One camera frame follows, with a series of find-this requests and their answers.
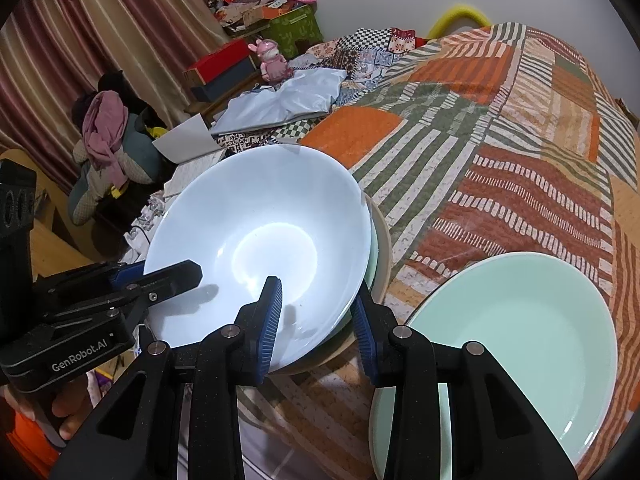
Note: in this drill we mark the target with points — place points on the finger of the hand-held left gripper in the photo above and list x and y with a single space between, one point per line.
130 275
167 280

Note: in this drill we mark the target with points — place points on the mint green plate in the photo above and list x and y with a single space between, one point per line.
500 345

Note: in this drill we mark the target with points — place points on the person's left forearm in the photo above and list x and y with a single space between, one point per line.
30 440

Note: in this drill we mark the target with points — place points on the orange striped patchwork blanket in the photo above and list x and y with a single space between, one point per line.
475 160

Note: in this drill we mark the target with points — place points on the pink cloth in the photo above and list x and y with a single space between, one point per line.
105 125

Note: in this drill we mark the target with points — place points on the white plastic sheet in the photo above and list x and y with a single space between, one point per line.
285 100

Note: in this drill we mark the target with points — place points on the white bowl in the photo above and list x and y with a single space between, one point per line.
260 220

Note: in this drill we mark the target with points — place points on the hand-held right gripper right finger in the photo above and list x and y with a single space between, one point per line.
361 345

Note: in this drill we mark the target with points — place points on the striped curtain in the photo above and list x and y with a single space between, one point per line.
110 25

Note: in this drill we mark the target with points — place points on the green cardboard box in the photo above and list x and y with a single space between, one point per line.
297 27

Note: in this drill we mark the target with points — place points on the pile of clothes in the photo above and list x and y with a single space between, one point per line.
137 155

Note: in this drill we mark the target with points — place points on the person's left hand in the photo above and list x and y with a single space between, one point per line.
75 405

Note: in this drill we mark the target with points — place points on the wooden furniture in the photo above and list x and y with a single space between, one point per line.
55 250

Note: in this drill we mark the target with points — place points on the red box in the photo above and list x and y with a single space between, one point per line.
220 60

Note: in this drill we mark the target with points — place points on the open notebook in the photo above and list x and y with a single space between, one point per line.
187 145

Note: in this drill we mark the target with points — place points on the beige bowl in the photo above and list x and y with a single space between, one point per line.
383 265

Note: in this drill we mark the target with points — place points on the pink bunny toy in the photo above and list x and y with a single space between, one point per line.
272 62

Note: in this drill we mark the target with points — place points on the yellow hoop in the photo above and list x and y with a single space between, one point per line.
457 12

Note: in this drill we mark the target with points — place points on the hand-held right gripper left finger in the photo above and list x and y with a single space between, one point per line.
270 325

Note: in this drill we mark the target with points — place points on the grey box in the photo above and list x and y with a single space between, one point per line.
225 85

